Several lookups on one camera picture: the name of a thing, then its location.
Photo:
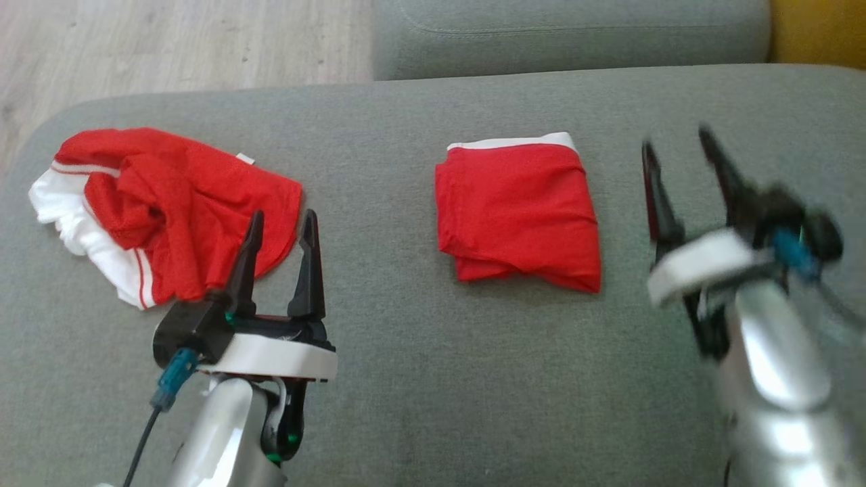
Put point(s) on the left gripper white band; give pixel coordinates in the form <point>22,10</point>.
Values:
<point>277,358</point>

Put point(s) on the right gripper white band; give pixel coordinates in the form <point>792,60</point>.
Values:
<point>697,264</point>

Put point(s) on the red white Bulls jersey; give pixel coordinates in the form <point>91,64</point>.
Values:
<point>183,203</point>

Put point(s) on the red white-striped shorts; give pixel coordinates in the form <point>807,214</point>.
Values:
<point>514,210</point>

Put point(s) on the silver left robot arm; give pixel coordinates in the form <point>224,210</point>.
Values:
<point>216,433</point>

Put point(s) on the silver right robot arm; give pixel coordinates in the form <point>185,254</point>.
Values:
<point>778,379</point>

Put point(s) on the wide grey sofa seat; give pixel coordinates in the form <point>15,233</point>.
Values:
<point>406,338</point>

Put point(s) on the grey sofa seat cushion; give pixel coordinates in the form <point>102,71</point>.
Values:
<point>575,40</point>

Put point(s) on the yellow sofa backrest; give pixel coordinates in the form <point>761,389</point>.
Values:
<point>818,30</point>

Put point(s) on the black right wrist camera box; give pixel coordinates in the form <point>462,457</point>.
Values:
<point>764,206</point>

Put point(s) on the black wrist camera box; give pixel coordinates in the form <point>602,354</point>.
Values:
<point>764,206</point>
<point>193,328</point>

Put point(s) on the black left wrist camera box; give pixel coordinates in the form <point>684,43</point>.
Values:
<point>193,328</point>

